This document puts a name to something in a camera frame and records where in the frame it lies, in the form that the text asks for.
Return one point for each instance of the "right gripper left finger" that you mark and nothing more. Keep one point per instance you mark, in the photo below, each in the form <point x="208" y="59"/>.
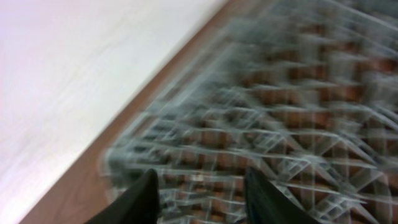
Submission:
<point x="139" y="204"/>

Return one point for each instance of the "grey dishwasher rack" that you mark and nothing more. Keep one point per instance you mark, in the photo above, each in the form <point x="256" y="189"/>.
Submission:
<point x="303" y="91"/>

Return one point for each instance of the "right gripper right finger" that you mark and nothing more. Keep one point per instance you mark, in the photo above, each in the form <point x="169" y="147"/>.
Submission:
<point x="265" y="204"/>

